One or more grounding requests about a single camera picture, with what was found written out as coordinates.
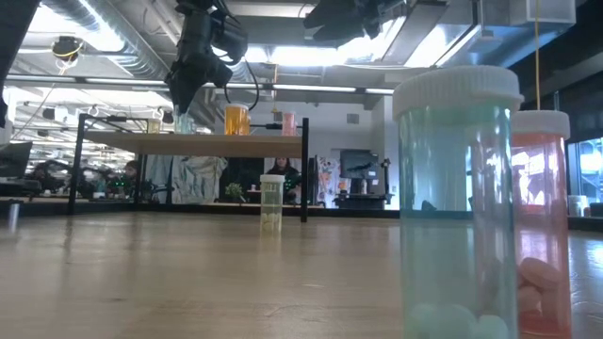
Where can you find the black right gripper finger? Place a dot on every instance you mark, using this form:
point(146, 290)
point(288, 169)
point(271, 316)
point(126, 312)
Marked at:
point(341, 37)
point(325, 19)

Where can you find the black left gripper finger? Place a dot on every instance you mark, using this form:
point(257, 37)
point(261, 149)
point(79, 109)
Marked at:
point(186, 94)

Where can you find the small yellow-green pill bottle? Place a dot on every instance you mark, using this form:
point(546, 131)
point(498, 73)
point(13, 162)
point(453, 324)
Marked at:
point(272, 202)
point(153, 126)

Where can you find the large orange pill bottle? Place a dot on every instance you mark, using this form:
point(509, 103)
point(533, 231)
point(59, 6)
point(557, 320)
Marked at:
point(236, 120)

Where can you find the small pink pill bottle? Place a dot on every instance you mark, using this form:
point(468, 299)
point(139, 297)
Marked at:
point(289, 123)
point(542, 212)

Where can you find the long linear ceiling light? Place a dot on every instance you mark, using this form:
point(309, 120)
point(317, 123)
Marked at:
point(320, 88)

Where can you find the thin black metal gantry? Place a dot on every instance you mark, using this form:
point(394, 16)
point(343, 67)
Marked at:
point(264, 126)

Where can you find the grey draped cover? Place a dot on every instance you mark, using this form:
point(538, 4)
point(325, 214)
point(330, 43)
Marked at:
point(188, 179)

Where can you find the person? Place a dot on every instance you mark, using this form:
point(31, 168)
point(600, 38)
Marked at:
point(284, 176)
point(131, 174)

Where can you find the small green desk plant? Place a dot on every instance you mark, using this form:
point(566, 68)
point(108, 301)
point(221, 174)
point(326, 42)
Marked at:
point(234, 190)

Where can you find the black computer monitor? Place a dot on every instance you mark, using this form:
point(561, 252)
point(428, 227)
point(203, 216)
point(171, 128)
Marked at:
point(14, 160)
point(358, 164)

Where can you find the black round ceiling device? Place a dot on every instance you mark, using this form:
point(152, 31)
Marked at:
point(67, 47)

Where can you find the floral patterned cloth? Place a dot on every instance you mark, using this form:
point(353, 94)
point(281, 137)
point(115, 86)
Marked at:
point(327, 179)

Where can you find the silver metal standoff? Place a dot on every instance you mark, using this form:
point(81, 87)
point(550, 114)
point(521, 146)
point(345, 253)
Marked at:
point(12, 219)

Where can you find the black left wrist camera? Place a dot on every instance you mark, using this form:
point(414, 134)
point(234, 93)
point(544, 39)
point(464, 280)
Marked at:
point(231, 40)

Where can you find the silver ribbed air duct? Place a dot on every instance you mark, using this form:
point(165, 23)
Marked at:
point(141, 61)

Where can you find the grey wall box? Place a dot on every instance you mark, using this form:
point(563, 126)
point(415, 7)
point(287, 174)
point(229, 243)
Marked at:
point(352, 118)
point(278, 116)

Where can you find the black metal shelf frame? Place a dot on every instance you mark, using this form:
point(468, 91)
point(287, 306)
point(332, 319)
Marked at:
point(304, 179)

